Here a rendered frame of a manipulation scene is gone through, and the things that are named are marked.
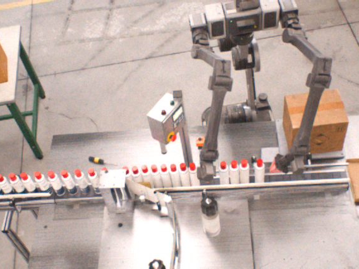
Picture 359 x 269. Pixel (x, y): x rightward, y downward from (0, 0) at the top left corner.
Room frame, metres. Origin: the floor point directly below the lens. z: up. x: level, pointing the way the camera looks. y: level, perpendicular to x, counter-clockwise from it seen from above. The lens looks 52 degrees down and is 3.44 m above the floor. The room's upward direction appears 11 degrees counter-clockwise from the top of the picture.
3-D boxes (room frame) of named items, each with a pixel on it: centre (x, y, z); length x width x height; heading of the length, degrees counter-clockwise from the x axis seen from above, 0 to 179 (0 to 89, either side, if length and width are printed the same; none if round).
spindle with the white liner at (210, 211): (1.31, -0.09, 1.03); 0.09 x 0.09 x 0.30
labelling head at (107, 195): (1.58, 0.37, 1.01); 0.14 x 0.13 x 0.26; 81
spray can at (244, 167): (1.56, -0.33, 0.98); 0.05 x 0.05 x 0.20
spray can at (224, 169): (1.58, -0.22, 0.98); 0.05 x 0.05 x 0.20
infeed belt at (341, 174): (1.60, -0.06, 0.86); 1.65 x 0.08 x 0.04; 81
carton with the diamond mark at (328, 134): (1.80, -0.78, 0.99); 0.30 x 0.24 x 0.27; 85
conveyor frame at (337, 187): (1.60, -0.06, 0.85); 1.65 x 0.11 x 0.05; 81
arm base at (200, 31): (2.17, -0.23, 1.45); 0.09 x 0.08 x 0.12; 89
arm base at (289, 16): (2.16, -0.73, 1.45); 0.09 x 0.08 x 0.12; 89
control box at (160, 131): (1.70, 0.03, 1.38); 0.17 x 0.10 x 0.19; 136
